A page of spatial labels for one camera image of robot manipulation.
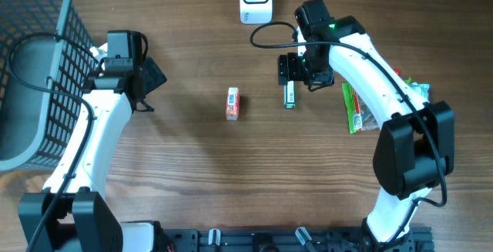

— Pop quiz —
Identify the green white gum pack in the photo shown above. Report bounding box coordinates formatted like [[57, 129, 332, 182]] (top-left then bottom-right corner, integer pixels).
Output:
[[284, 81, 296, 109]]

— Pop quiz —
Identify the green snack bag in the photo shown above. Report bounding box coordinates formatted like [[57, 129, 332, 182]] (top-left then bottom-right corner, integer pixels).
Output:
[[341, 76, 413, 135]]

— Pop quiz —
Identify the light teal tissue packet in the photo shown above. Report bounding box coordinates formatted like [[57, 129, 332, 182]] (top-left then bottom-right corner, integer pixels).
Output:
[[409, 82, 430, 101]]

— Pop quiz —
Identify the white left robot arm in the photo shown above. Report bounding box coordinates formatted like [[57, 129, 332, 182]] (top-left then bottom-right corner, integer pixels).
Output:
[[18, 31, 172, 251]]

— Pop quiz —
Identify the grey plastic mesh basket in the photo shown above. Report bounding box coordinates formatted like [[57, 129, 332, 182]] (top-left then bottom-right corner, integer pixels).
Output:
[[1, 0, 97, 171]]

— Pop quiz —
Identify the black right camera cable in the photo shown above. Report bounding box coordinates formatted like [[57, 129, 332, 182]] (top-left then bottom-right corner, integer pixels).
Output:
[[249, 21, 448, 245]]

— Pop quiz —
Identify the black camera cable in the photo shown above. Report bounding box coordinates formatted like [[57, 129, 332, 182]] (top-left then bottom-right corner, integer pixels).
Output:
[[6, 32, 149, 252], [249, 21, 448, 245]]

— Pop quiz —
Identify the black left camera cable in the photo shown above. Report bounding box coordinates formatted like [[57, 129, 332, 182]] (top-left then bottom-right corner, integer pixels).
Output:
[[6, 32, 149, 252]]

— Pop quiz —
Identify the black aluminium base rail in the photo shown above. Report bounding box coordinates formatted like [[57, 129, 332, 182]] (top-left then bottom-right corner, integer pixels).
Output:
[[161, 224, 434, 252]]

